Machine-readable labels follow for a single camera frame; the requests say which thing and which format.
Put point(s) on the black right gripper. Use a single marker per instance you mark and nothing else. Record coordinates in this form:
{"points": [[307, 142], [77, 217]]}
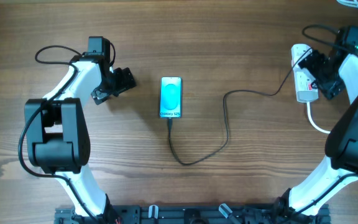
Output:
{"points": [[330, 86]]}

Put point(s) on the white power strip socket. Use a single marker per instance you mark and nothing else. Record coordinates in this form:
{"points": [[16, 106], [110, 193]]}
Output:
{"points": [[302, 77]]}

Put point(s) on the Galaxy S25 smartphone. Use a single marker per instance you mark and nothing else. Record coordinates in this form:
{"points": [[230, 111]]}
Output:
{"points": [[170, 97]]}

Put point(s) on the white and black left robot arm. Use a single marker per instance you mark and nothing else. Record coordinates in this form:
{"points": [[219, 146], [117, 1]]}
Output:
{"points": [[55, 143]]}

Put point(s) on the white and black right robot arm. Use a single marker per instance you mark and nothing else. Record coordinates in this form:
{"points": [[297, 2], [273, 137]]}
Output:
{"points": [[339, 166]]}

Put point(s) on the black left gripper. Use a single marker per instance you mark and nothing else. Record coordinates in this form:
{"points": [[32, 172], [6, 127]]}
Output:
{"points": [[99, 96]]}

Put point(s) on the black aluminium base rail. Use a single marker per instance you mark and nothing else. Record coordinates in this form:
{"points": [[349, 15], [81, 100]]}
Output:
{"points": [[134, 214]]}

